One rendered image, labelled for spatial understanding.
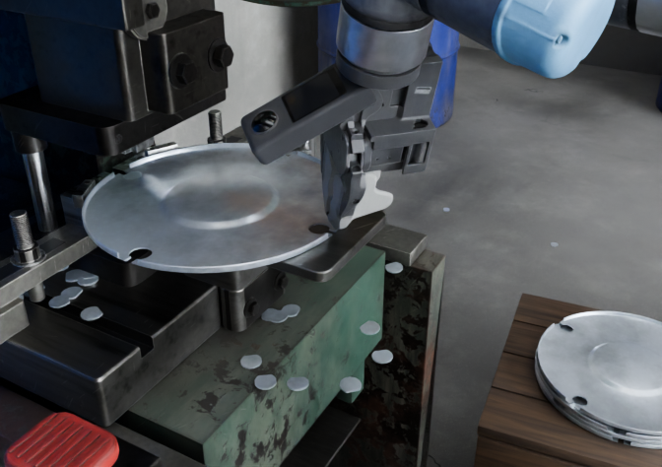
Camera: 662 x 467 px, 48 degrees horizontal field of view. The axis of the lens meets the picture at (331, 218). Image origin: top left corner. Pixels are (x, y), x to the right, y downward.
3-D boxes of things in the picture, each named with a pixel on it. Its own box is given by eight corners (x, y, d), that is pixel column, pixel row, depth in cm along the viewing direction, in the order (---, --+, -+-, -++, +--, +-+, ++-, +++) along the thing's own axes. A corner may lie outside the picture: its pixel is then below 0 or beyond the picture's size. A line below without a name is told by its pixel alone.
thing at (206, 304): (337, 225, 104) (337, 186, 101) (106, 430, 70) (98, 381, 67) (170, 178, 117) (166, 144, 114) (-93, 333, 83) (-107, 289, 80)
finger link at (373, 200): (389, 241, 76) (405, 176, 69) (334, 250, 74) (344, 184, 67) (378, 219, 77) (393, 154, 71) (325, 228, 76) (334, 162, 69)
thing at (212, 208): (198, 132, 99) (197, 127, 98) (394, 179, 86) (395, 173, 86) (23, 226, 77) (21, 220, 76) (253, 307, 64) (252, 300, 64)
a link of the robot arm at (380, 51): (358, 35, 55) (326, -22, 60) (351, 86, 58) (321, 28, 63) (450, 28, 57) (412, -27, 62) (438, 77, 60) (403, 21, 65)
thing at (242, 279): (385, 310, 86) (390, 208, 79) (325, 381, 75) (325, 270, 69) (212, 254, 97) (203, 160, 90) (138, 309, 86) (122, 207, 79)
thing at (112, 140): (232, 117, 89) (230, 72, 86) (113, 181, 73) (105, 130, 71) (131, 95, 96) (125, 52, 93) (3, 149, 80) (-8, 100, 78)
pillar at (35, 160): (62, 226, 86) (39, 111, 79) (47, 233, 84) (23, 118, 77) (49, 221, 87) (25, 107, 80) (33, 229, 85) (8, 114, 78)
